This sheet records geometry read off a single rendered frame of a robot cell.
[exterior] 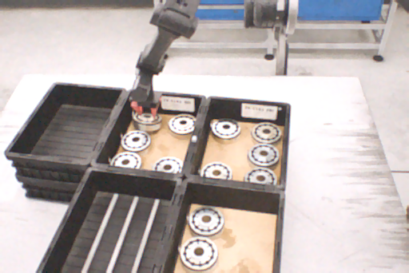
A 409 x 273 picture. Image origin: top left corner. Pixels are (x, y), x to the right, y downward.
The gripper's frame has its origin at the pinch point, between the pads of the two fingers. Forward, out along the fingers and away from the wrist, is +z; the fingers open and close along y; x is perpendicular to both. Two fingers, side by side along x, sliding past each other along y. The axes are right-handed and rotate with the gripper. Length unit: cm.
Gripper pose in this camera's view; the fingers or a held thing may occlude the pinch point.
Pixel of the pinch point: (147, 114)
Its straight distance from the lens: 160.2
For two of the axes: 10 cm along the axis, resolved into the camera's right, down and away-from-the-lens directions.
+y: 9.8, 1.6, -1.3
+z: -0.2, 7.0, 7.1
